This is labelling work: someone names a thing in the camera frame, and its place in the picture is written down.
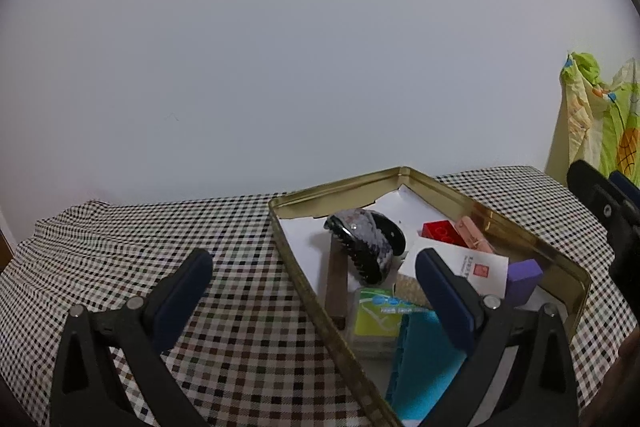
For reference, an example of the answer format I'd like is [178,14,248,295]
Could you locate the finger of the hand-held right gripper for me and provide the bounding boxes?
[566,159,640,233]
[609,170,640,204]

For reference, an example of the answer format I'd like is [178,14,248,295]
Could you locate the purple block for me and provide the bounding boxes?
[505,258,544,308]

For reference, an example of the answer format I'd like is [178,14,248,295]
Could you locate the white paper sheet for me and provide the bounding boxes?
[280,184,568,423]

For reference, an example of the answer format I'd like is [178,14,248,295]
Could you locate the green tissue packet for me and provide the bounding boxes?
[352,287,426,358]

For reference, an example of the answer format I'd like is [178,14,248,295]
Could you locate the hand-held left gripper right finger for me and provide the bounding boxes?
[415,248,580,427]

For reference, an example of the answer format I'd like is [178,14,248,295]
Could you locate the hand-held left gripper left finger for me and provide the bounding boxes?
[49,248,215,427]

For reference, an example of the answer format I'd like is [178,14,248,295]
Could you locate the white box with red label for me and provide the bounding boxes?
[395,237,510,310]

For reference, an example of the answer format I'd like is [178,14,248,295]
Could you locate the gold tin tray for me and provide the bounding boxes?
[268,166,593,427]

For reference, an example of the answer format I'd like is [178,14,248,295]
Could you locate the red toy brick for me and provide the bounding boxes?
[421,219,468,250]

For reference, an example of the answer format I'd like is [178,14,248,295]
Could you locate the green yellow printed cloth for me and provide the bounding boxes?
[545,51,640,188]

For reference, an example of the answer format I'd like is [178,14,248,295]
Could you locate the checkered tablecloth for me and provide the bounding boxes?
[0,165,640,427]

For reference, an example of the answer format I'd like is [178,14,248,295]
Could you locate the blue sponge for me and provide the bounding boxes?
[385,309,468,422]

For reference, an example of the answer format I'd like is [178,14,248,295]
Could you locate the rose gold lipstick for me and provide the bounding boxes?
[454,216,497,255]

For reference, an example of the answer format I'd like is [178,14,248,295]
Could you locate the brown wooden strip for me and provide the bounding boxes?
[324,239,349,330]

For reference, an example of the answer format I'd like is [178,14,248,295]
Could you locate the grey marbled hair clip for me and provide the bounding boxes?
[324,208,408,285]

